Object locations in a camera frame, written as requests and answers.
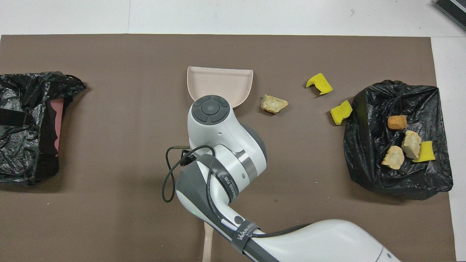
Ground pale cream scrap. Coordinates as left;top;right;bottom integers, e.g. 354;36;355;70
401;130;422;160

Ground brown cork-like bread piece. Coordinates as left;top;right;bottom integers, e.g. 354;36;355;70
387;115;408;131

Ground hooked yellow sponge piece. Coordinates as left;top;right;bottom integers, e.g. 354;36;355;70
305;73;333;96

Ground black plastic trash bag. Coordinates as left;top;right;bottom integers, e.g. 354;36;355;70
343;80;454;201
0;71;87;185

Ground beige plastic dustpan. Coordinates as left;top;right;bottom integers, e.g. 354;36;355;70
187;66;254;110

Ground brown paper table mat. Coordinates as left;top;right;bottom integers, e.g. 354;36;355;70
0;34;457;262

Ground small yellow sponge piece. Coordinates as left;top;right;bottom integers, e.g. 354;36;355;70
412;140;436;163

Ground dark grey ribbed object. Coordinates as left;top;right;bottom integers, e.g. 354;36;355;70
433;0;466;32

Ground blocky yellow sponge piece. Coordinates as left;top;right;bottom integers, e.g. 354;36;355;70
330;100;353;126

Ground beige brush with black bristles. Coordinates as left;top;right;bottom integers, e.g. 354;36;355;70
201;221;216;262

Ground orange striped bread piece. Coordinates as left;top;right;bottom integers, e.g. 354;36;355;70
381;145;405;170

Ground pink bin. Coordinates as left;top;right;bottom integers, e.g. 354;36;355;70
49;99;65;157

